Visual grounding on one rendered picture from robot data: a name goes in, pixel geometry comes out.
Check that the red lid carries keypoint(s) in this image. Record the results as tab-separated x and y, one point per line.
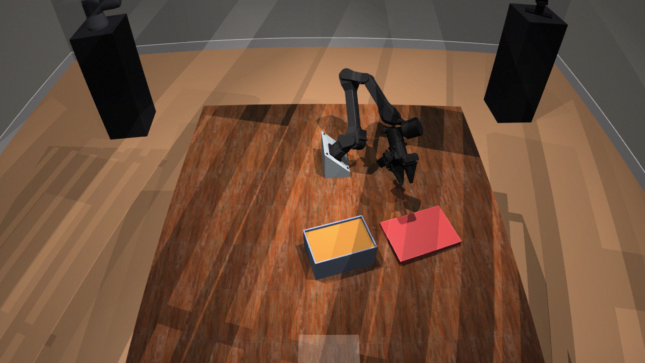
419	234

